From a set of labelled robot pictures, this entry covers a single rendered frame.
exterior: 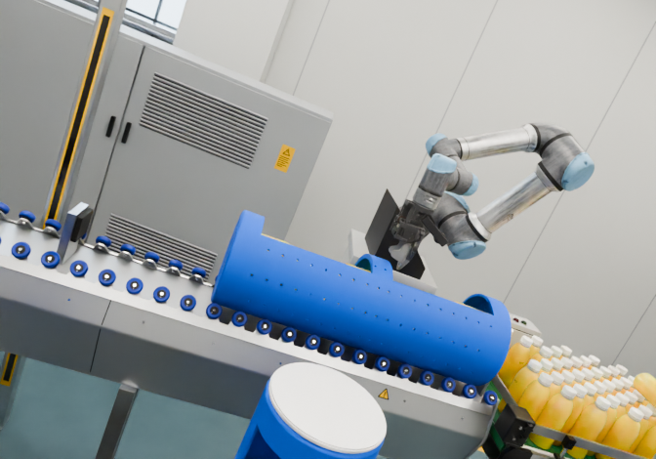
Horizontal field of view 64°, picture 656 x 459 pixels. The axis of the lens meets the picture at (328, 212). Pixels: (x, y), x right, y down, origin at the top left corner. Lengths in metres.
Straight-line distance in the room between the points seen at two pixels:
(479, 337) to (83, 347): 1.13
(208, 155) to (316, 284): 1.70
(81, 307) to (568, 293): 4.11
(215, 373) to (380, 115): 2.96
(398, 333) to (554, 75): 3.24
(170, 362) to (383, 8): 3.21
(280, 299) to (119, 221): 1.93
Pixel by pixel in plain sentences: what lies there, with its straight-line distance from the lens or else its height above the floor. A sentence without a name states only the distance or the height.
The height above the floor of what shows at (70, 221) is 1.06.
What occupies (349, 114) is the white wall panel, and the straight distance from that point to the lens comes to 4.18.
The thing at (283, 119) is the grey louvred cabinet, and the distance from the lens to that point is 2.93.
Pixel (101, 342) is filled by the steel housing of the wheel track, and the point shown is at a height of 0.78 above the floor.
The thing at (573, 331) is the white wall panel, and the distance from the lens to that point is 5.13.
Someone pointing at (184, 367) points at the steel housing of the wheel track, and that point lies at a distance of 1.62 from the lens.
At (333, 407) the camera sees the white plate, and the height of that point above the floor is 1.04.
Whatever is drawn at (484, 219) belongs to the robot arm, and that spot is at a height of 1.44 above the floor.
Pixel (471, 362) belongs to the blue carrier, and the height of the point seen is 1.08.
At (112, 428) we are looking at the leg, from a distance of 1.81.
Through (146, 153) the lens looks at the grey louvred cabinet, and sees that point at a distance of 3.12.
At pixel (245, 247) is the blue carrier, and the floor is 1.18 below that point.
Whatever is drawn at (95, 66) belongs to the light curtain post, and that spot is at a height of 1.42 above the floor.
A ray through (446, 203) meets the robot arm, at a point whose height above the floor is 1.42.
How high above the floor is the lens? 1.69
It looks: 14 degrees down
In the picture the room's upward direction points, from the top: 23 degrees clockwise
